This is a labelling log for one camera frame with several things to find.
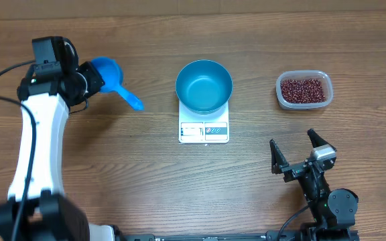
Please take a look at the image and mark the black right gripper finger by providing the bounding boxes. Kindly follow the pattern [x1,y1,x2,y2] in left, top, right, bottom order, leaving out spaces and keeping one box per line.
[269,139,289,174]
[307,129,328,148]

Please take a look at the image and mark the blue measuring scoop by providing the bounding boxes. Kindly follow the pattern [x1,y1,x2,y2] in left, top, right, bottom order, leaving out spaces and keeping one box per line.
[92,57,144,111]

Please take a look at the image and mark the red beans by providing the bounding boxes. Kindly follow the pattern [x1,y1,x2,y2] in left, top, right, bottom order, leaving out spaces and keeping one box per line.
[280,78,326,104]

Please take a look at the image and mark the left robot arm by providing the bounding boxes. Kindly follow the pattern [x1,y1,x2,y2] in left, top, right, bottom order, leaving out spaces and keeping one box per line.
[0,36,120,240]

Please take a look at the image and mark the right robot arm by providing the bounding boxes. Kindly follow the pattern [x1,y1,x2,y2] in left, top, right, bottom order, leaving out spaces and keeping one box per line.
[264,129,359,241]

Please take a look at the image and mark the white digital kitchen scale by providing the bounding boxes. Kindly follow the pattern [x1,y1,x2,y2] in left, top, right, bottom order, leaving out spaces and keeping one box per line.
[178,102,230,145]

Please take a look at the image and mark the teal bowl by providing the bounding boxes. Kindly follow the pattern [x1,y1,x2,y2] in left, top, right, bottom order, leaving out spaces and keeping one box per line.
[175,60,233,114]

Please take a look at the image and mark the clear plastic container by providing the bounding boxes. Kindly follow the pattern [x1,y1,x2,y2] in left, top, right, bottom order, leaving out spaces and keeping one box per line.
[275,70,334,110]

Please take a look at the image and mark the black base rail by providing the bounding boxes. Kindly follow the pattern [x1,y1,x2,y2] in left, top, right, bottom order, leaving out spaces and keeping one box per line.
[112,229,360,241]

